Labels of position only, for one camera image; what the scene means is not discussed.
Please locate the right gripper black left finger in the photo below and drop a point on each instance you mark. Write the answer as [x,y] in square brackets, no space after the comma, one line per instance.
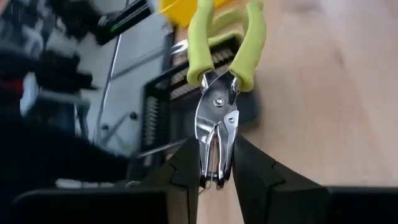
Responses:
[174,186]

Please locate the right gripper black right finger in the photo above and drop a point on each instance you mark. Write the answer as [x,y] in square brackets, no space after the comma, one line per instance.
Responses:
[261,186]

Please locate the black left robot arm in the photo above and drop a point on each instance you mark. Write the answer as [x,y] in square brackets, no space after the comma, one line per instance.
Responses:
[46,149]

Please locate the black slotted plastic basket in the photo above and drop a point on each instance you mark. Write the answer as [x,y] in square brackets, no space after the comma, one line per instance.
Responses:
[155,93]

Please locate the yellow slotted plastic basket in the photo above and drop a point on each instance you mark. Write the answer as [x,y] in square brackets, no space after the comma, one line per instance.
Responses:
[180,11]

